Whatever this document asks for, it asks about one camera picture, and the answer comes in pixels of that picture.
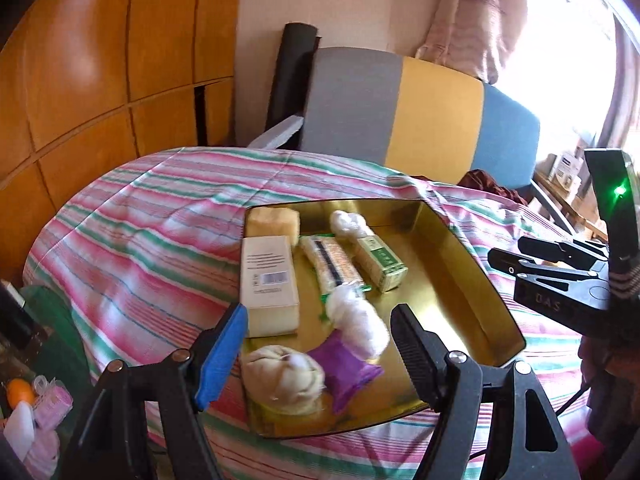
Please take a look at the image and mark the green white small box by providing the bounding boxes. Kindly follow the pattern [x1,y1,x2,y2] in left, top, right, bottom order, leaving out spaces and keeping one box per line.
[355,234,408,292]

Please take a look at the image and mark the maroon cloth by headboard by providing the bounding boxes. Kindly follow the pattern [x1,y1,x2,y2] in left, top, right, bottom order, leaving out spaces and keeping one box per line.
[458,169,528,205]

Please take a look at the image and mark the wooden bedside desk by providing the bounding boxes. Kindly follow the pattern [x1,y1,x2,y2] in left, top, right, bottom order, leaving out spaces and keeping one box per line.
[534,171,608,242]

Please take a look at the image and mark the black rolled mat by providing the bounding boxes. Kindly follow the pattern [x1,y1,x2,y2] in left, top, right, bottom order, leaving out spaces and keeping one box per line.
[265,23,320,130]

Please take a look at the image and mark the large white carton box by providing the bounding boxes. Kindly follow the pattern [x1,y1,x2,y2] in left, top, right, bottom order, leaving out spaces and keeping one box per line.
[240,236,299,338]

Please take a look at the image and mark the white appliance box on desk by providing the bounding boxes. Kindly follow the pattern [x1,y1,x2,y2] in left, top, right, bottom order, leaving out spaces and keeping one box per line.
[549,152,584,194]

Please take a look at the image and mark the cracker packet green ends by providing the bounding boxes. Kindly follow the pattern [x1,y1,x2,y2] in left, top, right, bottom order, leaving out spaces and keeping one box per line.
[299,234,371,301]

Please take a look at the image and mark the cream plush bun toy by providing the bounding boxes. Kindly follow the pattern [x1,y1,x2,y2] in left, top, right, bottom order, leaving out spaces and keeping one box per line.
[241,344,326,416]

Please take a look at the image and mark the yellow sponge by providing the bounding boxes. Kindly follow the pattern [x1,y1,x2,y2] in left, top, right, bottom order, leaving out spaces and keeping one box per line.
[244,207,300,247]

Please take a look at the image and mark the wooden wardrobe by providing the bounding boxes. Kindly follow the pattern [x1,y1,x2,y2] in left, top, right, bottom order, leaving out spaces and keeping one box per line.
[1,0,239,283]

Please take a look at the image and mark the purple snack packet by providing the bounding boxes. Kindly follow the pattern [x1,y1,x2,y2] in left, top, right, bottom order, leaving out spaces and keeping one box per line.
[307,330,383,414]

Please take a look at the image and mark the pink patterned curtain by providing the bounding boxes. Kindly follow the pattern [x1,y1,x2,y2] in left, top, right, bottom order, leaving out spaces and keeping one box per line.
[416,0,527,84]

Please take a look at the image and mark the striped bed sheet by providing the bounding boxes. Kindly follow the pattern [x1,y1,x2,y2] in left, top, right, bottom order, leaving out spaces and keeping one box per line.
[23,148,582,479]

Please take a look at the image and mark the gold metal tin box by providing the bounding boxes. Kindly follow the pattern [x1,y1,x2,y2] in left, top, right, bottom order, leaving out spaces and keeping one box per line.
[246,198,526,439]

